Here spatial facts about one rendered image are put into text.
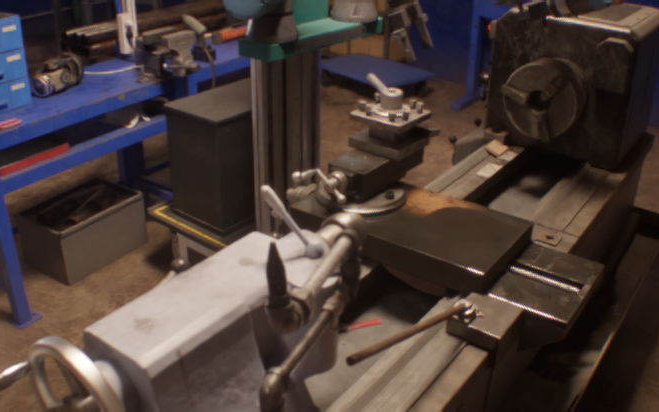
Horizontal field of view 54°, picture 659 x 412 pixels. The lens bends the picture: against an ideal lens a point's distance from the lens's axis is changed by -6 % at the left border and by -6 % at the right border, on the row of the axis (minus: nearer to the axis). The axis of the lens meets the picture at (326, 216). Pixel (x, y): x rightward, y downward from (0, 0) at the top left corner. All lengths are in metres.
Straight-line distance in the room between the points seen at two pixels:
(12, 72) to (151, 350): 2.17
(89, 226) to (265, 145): 1.02
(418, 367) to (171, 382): 0.62
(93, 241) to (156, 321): 2.36
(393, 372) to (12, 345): 1.99
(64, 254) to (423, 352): 2.13
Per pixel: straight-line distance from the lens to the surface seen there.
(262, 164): 2.74
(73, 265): 3.31
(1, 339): 3.10
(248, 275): 1.08
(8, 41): 2.97
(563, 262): 1.77
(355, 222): 1.31
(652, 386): 2.90
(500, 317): 1.52
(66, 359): 0.90
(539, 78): 2.24
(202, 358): 0.99
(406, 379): 1.39
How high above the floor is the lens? 1.74
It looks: 28 degrees down
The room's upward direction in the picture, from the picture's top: 1 degrees clockwise
